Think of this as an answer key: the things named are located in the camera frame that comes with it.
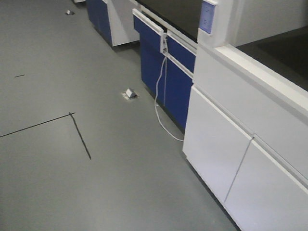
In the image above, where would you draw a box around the white power strip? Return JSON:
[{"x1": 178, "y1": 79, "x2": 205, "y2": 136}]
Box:
[{"x1": 160, "y1": 32, "x2": 168, "y2": 54}]

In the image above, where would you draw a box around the near floor socket box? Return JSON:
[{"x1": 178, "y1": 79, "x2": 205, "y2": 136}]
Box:
[{"x1": 122, "y1": 88, "x2": 138, "y2": 100}]

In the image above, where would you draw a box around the white fume hood cabinet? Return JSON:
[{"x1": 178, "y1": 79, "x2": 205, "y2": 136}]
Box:
[{"x1": 183, "y1": 0, "x2": 308, "y2": 231}]

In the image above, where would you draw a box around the far blue lab cabinet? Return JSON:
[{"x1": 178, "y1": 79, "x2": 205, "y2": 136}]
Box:
[{"x1": 86, "y1": 0, "x2": 139, "y2": 47}]

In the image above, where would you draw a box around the floor socket box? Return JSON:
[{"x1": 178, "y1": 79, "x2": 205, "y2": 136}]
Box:
[
  {"x1": 65, "y1": 10, "x2": 75, "y2": 15},
  {"x1": 122, "y1": 88, "x2": 138, "y2": 100}
]

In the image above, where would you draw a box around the far floor socket box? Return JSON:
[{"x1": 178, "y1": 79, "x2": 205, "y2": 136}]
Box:
[{"x1": 65, "y1": 10, "x2": 75, "y2": 15}]

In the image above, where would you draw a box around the blue lab bench cabinet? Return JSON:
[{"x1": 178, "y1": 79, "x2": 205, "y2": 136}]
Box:
[{"x1": 132, "y1": 0, "x2": 202, "y2": 131}]

